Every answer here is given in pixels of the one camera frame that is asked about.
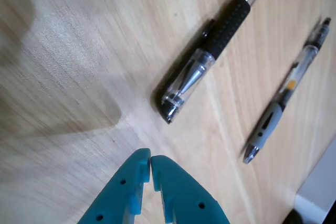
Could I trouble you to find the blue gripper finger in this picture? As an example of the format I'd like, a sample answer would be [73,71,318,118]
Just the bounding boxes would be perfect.
[77,147,152,224]
[151,154,231,224]

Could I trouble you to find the clear pen with grey grip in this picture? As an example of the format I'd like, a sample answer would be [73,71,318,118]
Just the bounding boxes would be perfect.
[240,17,332,165]

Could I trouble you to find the black blurry object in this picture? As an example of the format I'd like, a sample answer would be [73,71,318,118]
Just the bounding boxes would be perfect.
[284,207,306,224]

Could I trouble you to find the clear capped pen black grip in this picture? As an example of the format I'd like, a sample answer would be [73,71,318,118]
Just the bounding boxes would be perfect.
[153,0,276,125]

